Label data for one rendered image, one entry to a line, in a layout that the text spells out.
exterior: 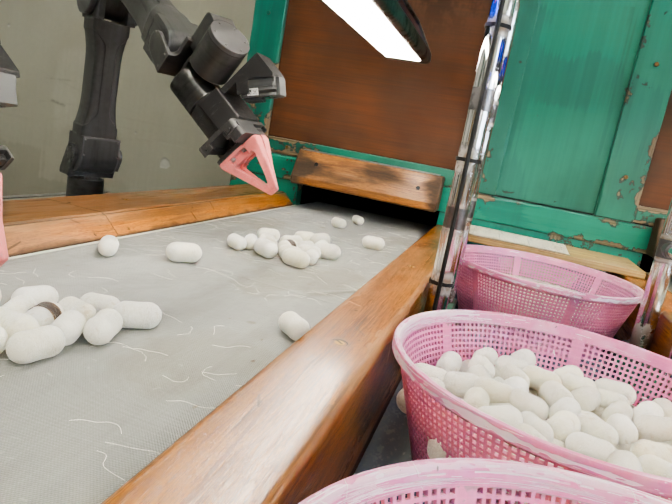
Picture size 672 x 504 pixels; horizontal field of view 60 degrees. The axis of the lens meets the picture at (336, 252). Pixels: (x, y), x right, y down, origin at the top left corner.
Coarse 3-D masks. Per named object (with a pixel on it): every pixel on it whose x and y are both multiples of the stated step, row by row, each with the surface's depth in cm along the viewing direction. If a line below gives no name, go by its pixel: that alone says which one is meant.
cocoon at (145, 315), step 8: (120, 304) 41; (128, 304) 41; (136, 304) 41; (144, 304) 42; (152, 304) 42; (120, 312) 41; (128, 312) 41; (136, 312) 41; (144, 312) 41; (152, 312) 41; (160, 312) 42; (128, 320) 41; (136, 320) 41; (144, 320) 41; (152, 320) 41; (160, 320) 42; (144, 328) 42
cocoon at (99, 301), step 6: (84, 294) 42; (90, 294) 42; (96, 294) 42; (102, 294) 43; (84, 300) 42; (90, 300) 42; (96, 300) 42; (102, 300) 42; (108, 300) 42; (114, 300) 42; (96, 306) 42; (102, 306) 42; (108, 306) 42; (96, 312) 42
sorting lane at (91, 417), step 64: (64, 256) 56; (128, 256) 60; (256, 256) 71; (384, 256) 86; (192, 320) 46; (256, 320) 48; (320, 320) 51; (0, 384) 31; (64, 384) 32; (128, 384) 34; (192, 384) 35; (0, 448) 26; (64, 448) 27; (128, 448) 28
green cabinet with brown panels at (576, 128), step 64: (256, 0) 119; (448, 0) 110; (576, 0) 104; (640, 0) 101; (320, 64) 119; (384, 64) 115; (448, 64) 112; (512, 64) 107; (576, 64) 105; (640, 64) 102; (320, 128) 121; (384, 128) 117; (448, 128) 114; (512, 128) 110; (576, 128) 107; (640, 128) 103; (512, 192) 112; (576, 192) 108; (640, 192) 104
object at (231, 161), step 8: (256, 136) 77; (240, 144) 77; (248, 144) 77; (256, 144) 77; (232, 152) 78; (240, 152) 78; (248, 152) 78; (256, 152) 78; (264, 152) 78; (224, 160) 78; (232, 160) 78; (240, 160) 79; (264, 160) 78; (224, 168) 79; (232, 168) 79; (264, 168) 78; (240, 176) 79; (248, 176) 79; (272, 176) 79; (256, 184) 79; (264, 184) 79; (272, 184) 79; (272, 192) 79
